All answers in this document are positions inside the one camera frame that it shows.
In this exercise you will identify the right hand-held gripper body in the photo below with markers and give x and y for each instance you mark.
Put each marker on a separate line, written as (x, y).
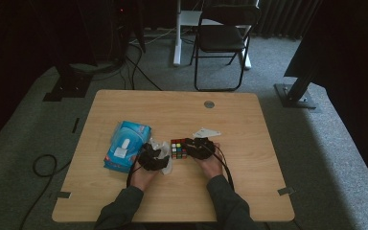
(202, 148)

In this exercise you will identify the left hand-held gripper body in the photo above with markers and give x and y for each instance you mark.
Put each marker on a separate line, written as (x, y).
(155, 163)

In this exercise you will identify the white wet wipe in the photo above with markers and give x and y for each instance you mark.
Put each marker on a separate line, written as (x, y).
(165, 149)

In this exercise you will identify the multicoloured puzzle cube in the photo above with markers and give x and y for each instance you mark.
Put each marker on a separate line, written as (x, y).
(178, 149)

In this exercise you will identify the blue wet wipes packet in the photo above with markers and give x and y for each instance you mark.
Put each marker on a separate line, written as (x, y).
(135, 137)

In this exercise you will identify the person's left hand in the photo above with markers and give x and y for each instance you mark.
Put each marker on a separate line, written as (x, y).
(142, 179)

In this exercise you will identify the person's right hand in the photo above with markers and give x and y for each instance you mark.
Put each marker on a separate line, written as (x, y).
(212, 167)

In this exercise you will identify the white crumpled paper scrap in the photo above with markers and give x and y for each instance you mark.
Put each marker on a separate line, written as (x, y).
(206, 132)

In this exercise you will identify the grey round table grommet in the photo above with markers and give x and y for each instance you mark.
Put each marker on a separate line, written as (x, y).
(209, 104)

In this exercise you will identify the black floor tape strip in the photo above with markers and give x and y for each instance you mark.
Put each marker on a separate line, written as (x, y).
(75, 125)

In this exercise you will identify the grey tape strip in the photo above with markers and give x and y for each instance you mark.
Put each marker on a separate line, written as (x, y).
(286, 191)
(64, 195)

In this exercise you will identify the black stand with square base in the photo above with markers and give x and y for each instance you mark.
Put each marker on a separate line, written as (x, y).
(70, 86)

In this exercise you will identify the black slanted stand with base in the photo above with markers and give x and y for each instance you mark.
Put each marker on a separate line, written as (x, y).
(295, 96)

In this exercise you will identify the black folding chair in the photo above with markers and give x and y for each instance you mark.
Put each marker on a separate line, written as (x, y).
(222, 38)

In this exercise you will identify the dark pleated curtain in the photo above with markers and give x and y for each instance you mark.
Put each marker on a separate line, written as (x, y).
(284, 19)

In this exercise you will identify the white desk frame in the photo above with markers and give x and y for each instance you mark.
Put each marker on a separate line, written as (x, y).
(177, 48)

